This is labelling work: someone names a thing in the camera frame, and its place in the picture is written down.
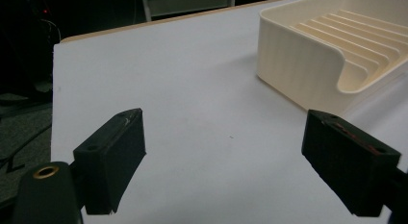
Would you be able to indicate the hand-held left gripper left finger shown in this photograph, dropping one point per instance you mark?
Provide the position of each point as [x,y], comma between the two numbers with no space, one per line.
[107,160]

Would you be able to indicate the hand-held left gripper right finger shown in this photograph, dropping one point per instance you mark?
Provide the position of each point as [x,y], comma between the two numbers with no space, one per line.
[346,160]

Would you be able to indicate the cream ridged plastic tray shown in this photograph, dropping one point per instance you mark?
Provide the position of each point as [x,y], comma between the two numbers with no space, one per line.
[298,67]

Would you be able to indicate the grey metal frame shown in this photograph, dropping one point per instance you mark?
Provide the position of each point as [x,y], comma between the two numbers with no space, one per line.
[189,3]

